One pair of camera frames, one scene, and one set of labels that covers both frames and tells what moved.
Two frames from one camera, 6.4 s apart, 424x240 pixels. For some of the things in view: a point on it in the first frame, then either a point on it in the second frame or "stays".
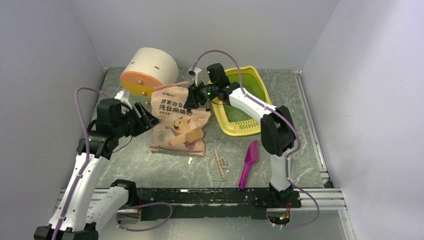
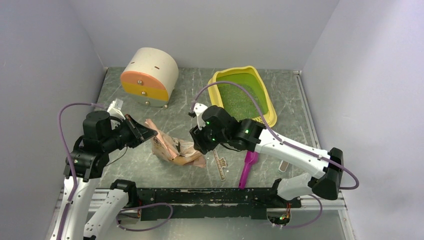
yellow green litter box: (232, 121) stays
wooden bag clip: (220, 163) stays
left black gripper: (148, 120) → (143, 132)
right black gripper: (192, 101) → (200, 142)
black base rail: (201, 203) stays
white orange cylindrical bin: (148, 68) stays
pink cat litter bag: (181, 129) → (181, 152)
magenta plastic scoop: (250, 158) stays
